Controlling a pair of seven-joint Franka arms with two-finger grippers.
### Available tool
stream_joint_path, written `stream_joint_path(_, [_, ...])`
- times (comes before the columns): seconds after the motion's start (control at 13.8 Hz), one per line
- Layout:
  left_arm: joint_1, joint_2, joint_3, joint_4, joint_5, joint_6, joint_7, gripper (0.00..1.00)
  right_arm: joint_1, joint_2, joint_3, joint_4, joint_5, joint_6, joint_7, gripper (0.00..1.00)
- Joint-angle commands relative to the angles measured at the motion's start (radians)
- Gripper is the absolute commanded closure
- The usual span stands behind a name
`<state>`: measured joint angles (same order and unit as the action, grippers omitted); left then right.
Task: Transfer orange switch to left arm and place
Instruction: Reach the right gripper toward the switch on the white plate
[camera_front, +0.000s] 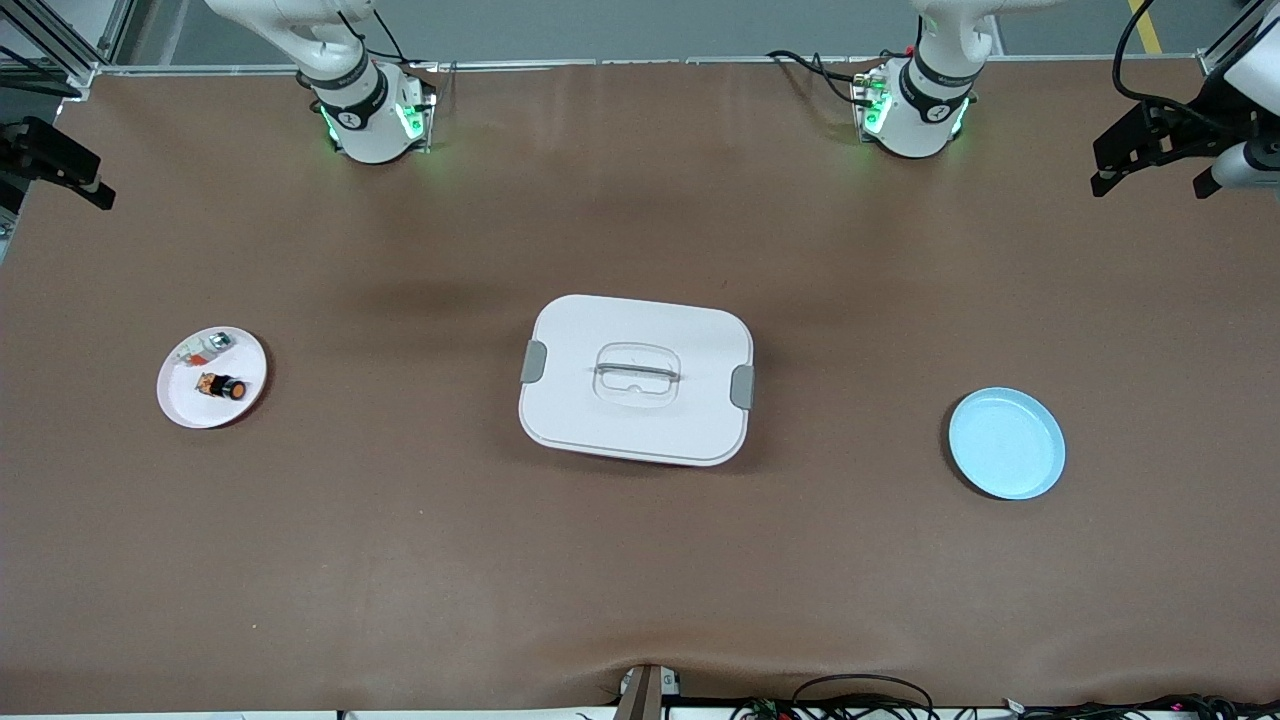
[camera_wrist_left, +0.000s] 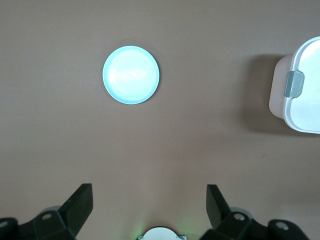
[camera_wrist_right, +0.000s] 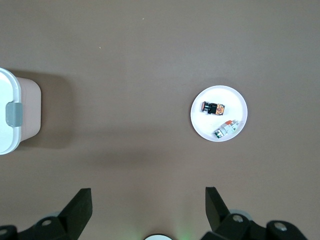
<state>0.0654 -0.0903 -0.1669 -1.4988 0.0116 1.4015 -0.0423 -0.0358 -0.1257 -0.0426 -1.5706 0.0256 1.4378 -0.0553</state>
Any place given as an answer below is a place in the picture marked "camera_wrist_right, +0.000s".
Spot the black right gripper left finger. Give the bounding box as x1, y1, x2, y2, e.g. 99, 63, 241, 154
0, 187, 93, 240

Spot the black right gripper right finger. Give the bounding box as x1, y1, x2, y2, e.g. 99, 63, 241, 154
201, 186, 308, 240

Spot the orange push-button switch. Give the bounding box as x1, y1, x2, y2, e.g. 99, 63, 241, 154
200, 100, 226, 116

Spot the pink box with white lid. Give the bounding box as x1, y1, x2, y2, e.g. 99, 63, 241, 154
0, 67, 42, 156

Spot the pale pink round plate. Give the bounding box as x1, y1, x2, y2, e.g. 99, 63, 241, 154
190, 85, 249, 143

